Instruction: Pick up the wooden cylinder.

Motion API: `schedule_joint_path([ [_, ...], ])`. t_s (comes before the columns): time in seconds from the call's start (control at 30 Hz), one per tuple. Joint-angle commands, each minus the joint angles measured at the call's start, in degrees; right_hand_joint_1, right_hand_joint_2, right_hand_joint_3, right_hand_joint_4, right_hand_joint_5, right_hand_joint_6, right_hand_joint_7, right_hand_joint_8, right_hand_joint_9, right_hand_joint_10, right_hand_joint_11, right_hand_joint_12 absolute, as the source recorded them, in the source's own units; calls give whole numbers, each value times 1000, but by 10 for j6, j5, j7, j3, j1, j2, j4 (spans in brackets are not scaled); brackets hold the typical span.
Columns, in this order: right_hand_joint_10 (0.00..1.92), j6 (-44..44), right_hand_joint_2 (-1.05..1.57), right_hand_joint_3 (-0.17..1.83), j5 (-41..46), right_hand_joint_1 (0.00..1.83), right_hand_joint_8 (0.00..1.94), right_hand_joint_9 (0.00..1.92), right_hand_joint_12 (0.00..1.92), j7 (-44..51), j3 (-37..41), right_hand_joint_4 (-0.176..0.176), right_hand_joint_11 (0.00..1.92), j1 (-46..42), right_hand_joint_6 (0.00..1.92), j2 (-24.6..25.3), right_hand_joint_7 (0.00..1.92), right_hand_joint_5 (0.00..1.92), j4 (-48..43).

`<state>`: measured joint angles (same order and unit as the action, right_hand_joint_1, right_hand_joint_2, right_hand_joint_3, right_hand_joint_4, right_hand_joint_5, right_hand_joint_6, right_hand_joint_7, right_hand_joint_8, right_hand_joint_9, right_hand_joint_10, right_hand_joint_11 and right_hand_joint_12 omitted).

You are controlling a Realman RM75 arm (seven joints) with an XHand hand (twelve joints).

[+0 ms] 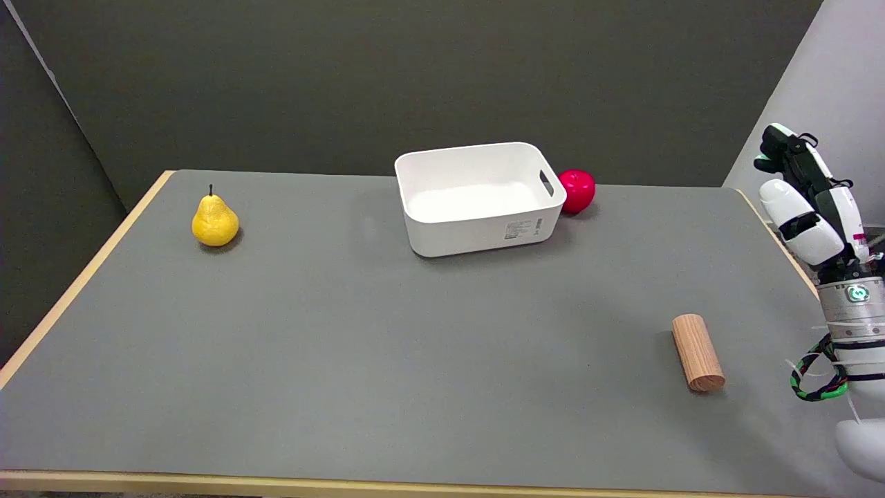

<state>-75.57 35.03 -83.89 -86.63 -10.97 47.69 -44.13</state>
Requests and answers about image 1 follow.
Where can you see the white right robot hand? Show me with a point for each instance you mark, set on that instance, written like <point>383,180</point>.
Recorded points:
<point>809,225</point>

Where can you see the wooden cylinder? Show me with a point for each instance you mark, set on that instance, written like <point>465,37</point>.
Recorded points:
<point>697,353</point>

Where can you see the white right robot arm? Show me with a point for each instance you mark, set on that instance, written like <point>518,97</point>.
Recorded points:
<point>861,325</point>

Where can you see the red apple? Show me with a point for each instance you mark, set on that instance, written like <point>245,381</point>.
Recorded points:
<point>578,190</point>

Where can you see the white plastic bin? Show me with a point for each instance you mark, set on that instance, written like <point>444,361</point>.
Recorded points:
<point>477,200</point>

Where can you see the yellow pear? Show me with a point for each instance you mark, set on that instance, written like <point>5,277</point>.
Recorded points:
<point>215,220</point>

